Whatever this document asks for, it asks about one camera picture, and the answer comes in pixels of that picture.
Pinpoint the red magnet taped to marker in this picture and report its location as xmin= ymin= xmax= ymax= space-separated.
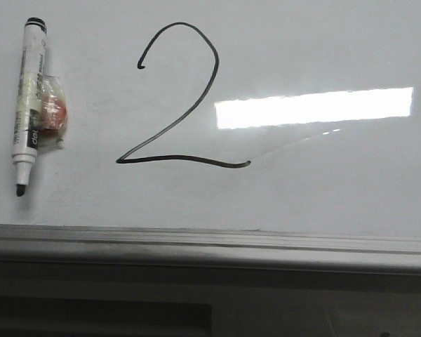
xmin=39 ymin=76 xmax=68 ymax=148

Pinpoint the white black whiteboard marker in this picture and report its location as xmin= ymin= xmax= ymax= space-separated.
xmin=12 ymin=17 xmax=47 ymax=197

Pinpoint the white whiteboard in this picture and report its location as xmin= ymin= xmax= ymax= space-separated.
xmin=0 ymin=1 xmax=421 ymax=238

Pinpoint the grey aluminium whiteboard frame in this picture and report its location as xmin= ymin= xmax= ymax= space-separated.
xmin=0 ymin=224 xmax=421 ymax=275

